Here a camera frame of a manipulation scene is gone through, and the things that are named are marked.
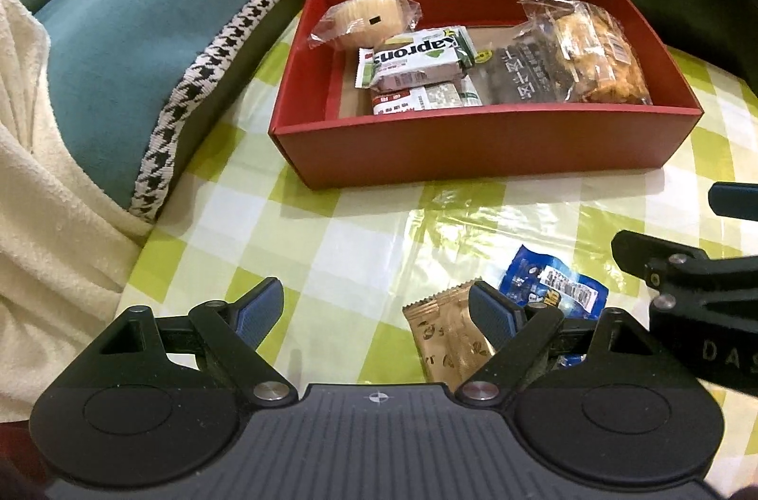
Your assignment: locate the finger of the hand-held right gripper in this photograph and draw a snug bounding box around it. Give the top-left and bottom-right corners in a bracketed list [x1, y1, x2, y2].
[611, 229, 712, 294]
[709, 182, 758, 224]

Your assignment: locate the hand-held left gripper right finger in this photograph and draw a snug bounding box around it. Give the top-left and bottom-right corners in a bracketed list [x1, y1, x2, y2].
[453, 282, 673, 409]

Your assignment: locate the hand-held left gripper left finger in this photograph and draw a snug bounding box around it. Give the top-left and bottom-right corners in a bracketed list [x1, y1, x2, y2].
[89, 276, 300, 409]

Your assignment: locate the gold snack packet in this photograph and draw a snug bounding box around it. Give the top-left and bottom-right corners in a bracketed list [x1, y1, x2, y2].
[403, 280, 516, 388]

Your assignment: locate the blue snack packet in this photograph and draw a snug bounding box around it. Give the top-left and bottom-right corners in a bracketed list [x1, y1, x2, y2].
[499, 244, 611, 366]

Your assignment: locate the red cardboard box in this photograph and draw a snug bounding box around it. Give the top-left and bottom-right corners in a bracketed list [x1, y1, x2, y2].
[268, 0, 705, 190]

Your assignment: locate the clear packet of orange cookies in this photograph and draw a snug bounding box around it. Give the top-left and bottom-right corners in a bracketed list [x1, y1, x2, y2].
[518, 0, 652, 106]

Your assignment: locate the dark cake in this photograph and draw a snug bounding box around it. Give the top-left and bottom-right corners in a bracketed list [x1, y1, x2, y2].
[468, 32, 578, 106]

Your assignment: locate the red and white snack packet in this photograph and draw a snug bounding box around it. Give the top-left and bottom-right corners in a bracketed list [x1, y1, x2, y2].
[370, 82, 480, 116]

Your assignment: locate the white and green wafer packet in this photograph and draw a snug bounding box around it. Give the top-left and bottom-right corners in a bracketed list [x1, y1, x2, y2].
[355, 25, 478, 89]

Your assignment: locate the round pastry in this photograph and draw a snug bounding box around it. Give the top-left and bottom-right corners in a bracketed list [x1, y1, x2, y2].
[308, 0, 423, 52]

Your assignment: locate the cream fleece blanket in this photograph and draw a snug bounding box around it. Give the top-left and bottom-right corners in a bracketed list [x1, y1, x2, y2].
[0, 0, 155, 424]

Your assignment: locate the teal cushion with houndstooth trim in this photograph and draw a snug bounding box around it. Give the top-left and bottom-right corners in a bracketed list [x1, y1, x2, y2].
[36, 0, 312, 223]

